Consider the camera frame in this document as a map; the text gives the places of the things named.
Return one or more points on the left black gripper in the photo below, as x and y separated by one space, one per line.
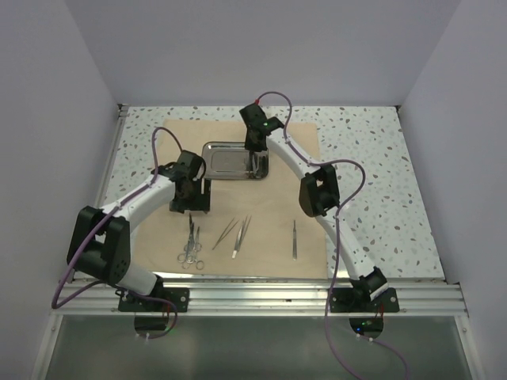
201 202

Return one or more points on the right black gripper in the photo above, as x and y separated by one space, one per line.
250 147

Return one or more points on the steel tweezers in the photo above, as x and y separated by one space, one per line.
225 232
238 241
245 226

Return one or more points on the steel surgical scissors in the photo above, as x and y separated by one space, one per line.
192 242

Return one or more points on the beige surgical wrap cloth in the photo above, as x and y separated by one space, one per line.
266 250

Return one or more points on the steel ring-handled clamp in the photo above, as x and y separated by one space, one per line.
188 257

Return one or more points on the steel scalpel handle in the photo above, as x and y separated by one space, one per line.
255 164
294 241

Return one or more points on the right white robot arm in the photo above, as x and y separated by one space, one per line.
319 196

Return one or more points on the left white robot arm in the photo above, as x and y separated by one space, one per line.
101 241

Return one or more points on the stainless steel instrument tray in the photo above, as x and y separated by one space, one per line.
229 161

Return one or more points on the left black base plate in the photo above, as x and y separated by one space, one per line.
179 297

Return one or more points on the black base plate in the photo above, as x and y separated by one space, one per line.
345 300
179 297

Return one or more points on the aluminium mounting rail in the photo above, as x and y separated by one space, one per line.
305 298

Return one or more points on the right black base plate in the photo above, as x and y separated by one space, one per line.
345 300

